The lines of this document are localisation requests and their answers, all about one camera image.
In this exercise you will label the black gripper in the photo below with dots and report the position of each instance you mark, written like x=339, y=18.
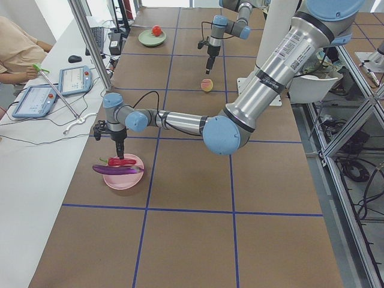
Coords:
x=117, y=136
x=212, y=51

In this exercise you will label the red chili pepper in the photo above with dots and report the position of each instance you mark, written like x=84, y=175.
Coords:
x=113, y=161

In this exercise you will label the pink yellow peach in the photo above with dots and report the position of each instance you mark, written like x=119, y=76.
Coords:
x=206, y=85

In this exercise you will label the purple eggplant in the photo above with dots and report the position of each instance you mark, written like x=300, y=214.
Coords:
x=112, y=170

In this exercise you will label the red yellow pomegranate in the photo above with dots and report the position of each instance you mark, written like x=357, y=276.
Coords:
x=156, y=30

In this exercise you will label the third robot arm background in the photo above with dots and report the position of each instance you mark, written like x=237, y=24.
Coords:
x=372, y=61

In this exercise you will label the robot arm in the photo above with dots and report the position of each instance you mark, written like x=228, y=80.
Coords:
x=314, y=25
x=221, y=28

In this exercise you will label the pink plate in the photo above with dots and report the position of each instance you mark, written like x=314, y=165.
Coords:
x=122, y=182

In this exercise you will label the green plate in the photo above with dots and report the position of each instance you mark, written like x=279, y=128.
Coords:
x=147, y=38

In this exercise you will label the far teach pendant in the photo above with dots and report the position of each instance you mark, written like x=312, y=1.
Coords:
x=75, y=80

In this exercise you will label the teach pendant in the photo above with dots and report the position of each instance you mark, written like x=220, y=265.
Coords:
x=37, y=101
x=75, y=80

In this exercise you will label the white chair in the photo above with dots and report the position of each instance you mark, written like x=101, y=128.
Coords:
x=314, y=86

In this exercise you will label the near teach pendant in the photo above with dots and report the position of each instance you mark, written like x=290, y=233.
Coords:
x=37, y=101

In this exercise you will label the black power adapter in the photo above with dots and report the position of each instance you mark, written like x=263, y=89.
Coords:
x=115, y=45

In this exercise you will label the black computer mouse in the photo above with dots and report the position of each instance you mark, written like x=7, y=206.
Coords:
x=74, y=59

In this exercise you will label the metal rod with green tip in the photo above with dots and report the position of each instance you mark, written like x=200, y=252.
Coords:
x=42, y=73

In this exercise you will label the black keyboard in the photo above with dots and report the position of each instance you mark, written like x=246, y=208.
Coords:
x=98, y=36

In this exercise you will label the seated person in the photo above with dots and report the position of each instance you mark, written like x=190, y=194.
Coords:
x=19, y=53

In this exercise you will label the aluminium frame post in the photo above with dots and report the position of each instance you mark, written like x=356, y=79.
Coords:
x=84, y=28

